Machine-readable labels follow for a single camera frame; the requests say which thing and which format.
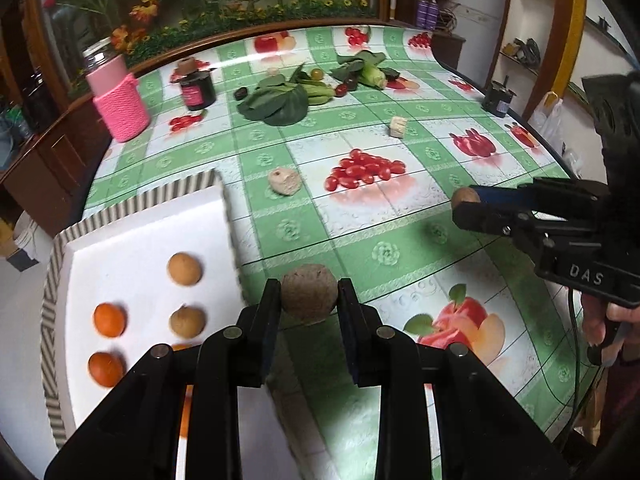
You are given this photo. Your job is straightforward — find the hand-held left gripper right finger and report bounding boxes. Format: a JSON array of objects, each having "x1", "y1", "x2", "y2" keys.
[{"x1": 337, "y1": 277, "x2": 571, "y2": 480}]

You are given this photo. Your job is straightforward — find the green bean pods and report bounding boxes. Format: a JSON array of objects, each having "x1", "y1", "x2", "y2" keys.
[{"x1": 300, "y1": 82, "x2": 336, "y2": 106}]

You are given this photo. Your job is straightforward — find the green leafy vegetable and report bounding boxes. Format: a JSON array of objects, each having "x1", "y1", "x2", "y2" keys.
[{"x1": 236, "y1": 75, "x2": 310, "y2": 127}]

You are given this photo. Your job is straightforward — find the pink cup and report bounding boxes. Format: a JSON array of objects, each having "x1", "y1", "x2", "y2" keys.
[{"x1": 85, "y1": 54, "x2": 126, "y2": 96}]

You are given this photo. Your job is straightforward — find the beige lumpy peeled fruit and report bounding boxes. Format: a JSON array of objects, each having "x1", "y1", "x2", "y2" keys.
[{"x1": 267, "y1": 167, "x2": 302, "y2": 197}]

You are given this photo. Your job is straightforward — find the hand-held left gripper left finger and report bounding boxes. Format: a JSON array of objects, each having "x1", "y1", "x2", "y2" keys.
[{"x1": 44, "y1": 278, "x2": 282, "y2": 480}]

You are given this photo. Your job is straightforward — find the large orange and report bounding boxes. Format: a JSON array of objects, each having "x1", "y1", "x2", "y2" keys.
[{"x1": 172, "y1": 342, "x2": 201, "y2": 440}]

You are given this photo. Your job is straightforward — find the corn cob with husk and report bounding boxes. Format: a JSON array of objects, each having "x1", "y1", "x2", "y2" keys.
[{"x1": 330, "y1": 51, "x2": 389, "y2": 90}]

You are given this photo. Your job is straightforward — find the pink knitted cup sleeve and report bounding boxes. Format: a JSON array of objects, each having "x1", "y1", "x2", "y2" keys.
[{"x1": 92, "y1": 72, "x2": 152, "y2": 142}]

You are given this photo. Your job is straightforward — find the dark wooden cabinet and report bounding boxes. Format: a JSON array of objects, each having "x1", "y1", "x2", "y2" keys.
[{"x1": 0, "y1": 0, "x2": 117, "y2": 242}]

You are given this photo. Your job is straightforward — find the light brown round fruit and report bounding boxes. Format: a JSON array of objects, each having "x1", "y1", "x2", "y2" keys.
[
  {"x1": 166, "y1": 252, "x2": 204, "y2": 287},
  {"x1": 169, "y1": 306, "x2": 207, "y2": 337}
]

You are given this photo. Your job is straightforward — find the yellow bar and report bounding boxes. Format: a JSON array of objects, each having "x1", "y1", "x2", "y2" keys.
[{"x1": 535, "y1": 0, "x2": 587, "y2": 107}]

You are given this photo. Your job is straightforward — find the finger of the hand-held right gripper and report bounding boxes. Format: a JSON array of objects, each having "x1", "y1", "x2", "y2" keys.
[
  {"x1": 470, "y1": 176, "x2": 612, "y2": 212},
  {"x1": 451, "y1": 202, "x2": 552, "y2": 247}
]

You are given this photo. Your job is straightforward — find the artificial flower and bamboo display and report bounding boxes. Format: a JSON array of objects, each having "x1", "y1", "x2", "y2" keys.
[{"x1": 40, "y1": 0, "x2": 382, "y2": 68}]

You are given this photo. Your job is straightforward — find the rough dark brown round fruit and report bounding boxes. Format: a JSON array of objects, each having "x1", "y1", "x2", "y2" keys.
[{"x1": 280, "y1": 263, "x2": 337, "y2": 326}]

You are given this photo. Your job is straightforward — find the brown wooden box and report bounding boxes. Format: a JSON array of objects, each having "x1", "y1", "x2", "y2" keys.
[{"x1": 431, "y1": 32, "x2": 467, "y2": 72}]

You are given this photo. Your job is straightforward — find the white tray with striped rim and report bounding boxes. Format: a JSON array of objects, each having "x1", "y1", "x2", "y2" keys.
[{"x1": 42, "y1": 169, "x2": 331, "y2": 480}]

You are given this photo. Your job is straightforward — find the small brown round fruit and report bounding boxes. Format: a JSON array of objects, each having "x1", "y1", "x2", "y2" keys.
[{"x1": 451, "y1": 186, "x2": 483, "y2": 210}]

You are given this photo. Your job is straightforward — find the tools on wall shelf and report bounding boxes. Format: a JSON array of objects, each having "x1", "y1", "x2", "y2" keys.
[{"x1": 501, "y1": 37, "x2": 542, "y2": 68}]

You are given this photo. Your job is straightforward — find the small black motor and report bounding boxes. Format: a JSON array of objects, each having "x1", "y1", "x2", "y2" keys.
[{"x1": 481, "y1": 77, "x2": 514, "y2": 118}]

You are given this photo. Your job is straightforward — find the person's right hand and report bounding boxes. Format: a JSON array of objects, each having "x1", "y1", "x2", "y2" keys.
[{"x1": 579, "y1": 291, "x2": 640, "y2": 367}]

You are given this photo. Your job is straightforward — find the dark small orange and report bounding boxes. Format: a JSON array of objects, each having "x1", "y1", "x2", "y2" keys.
[{"x1": 88, "y1": 351, "x2": 124, "y2": 387}]

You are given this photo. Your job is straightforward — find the white plastic bag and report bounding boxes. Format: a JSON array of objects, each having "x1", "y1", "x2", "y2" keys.
[{"x1": 527, "y1": 91, "x2": 582, "y2": 177}]

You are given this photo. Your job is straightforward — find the black jar with red label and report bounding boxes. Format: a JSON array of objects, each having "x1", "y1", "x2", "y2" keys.
[{"x1": 180, "y1": 71, "x2": 217, "y2": 111}]

